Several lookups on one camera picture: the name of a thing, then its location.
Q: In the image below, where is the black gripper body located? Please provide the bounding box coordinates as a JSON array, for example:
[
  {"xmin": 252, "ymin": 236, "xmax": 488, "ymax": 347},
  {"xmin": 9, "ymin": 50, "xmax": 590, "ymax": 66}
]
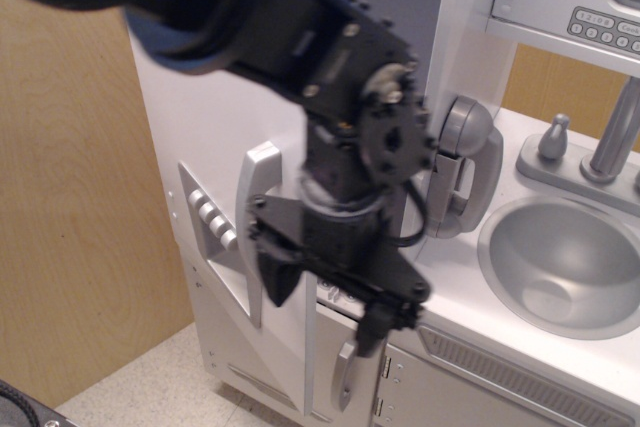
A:
[{"xmin": 248, "ymin": 194, "xmax": 431, "ymax": 330}]

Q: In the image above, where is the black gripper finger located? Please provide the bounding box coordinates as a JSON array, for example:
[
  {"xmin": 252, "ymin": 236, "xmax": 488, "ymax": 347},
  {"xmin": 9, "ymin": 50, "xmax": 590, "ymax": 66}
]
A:
[
  {"xmin": 257, "ymin": 247, "xmax": 303, "ymax": 307},
  {"xmin": 356, "ymin": 303, "xmax": 395, "ymax": 358}
]

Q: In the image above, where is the silver door handle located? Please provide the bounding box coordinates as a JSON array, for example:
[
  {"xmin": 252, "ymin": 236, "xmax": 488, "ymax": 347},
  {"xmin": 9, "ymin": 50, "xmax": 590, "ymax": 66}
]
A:
[
  {"xmin": 331, "ymin": 340, "xmax": 357, "ymax": 412},
  {"xmin": 235, "ymin": 141, "xmax": 282, "ymax": 329}
]

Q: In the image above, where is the white fridge door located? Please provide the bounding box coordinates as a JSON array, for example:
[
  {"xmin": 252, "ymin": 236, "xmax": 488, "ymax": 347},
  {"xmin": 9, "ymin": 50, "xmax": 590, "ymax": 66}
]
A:
[{"xmin": 131, "ymin": 40, "xmax": 316, "ymax": 415}]

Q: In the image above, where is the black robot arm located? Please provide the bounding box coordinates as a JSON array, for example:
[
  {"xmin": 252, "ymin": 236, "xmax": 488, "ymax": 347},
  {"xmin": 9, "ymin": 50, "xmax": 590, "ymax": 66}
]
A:
[{"xmin": 33, "ymin": 0, "xmax": 437, "ymax": 357}]

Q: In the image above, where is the brass upper hinge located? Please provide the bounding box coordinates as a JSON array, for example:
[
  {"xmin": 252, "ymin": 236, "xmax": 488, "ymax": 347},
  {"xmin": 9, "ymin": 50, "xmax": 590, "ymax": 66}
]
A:
[{"xmin": 381, "ymin": 356, "xmax": 391, "ymax": 378}]

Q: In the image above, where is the brass hinge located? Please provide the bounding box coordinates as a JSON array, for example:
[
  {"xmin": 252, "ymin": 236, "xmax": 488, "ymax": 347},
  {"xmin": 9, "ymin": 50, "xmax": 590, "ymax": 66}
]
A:
[
  {"xmin": 381, "ymin": 356, "xmax": 391, "ymax": 378},
  {"xmin": 374, "ymin": 397, "xmax": 384, "ymax": 417}
]

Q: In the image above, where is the white magnetic door catch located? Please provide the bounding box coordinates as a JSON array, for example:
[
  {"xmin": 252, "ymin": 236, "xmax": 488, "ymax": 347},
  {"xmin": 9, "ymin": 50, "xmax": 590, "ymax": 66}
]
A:
[{"xmin": 318, "ymin": 280, "xmax": 356, "ymax": 303}]

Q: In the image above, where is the white lower freezer door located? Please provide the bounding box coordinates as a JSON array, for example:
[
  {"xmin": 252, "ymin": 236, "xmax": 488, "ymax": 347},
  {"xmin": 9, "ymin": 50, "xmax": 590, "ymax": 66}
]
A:
[{"xmin": 192, "ymin": 296, "xmax": 387, "ymax": 427}]

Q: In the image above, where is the silver ice dispenser panel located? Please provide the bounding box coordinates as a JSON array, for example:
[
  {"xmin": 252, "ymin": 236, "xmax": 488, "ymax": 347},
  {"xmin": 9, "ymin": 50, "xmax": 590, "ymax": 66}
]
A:
[{"xmin": 172, "ymin": 162, "xmax": 255, "ymax": 319}]

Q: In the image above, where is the brass lower hinge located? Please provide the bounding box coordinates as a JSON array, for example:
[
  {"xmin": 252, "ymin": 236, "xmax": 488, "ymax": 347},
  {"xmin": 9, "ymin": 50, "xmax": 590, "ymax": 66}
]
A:
[{"xmin": 374, "ymin": 397, "xmax": 384, "ymax": 417}]

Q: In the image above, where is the grey toy telephone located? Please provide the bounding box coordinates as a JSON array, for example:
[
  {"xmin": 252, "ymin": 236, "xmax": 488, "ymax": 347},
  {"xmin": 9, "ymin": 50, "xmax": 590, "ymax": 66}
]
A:
[{"xmin": 426, "ymin": 96, "xmax": 504, "ymax": 239}]

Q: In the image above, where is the white toy kitchen cabinet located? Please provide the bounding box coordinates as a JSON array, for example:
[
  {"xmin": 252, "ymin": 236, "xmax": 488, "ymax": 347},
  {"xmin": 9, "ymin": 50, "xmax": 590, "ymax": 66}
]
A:
[{"xmin": 314, "ymin": 0, "xmax": 640, "ymax": 427}]

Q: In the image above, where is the silver toy sink basin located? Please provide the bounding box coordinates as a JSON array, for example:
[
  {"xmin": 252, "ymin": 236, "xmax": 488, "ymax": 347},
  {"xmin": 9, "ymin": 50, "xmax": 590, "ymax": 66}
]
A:
[{"xmin": 478, "ymin": 197, "xmax": 639, "ymax": 340}]

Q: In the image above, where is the grey oven vent panel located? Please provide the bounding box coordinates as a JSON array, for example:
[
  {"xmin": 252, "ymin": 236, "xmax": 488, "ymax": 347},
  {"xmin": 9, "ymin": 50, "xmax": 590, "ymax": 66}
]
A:
[{"xmin": 417, "ymin": 326, "xmax": 638, "ymax": 426}]

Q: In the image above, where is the silver faucet assembly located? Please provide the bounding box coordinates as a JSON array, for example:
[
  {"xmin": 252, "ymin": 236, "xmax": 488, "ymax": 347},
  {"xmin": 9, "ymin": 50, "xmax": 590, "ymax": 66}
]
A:
[{"xmin": 515, "ymin": 77, "xmax": 640, "ymax": 198}]

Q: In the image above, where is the black equipment corner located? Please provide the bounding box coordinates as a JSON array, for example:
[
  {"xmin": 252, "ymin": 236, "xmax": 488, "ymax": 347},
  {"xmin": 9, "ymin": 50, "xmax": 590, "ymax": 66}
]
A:
[{"xmin": 1, "ymin": 381, "xmax": 77, "ymax": 427}]

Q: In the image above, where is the white toy microwave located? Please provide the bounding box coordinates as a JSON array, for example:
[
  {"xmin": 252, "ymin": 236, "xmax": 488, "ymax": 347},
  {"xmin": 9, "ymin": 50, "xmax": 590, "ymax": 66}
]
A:
[{"xmin": 487, "ymin": 0, "xmax": 639, "ymax": 77}]

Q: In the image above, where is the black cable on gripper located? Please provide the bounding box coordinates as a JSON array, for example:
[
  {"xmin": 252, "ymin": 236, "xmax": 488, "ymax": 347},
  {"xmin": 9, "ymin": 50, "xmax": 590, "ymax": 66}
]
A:
[{"xmin": 389, "ymin": 181, "xmax": 431, "ymax": 248}]

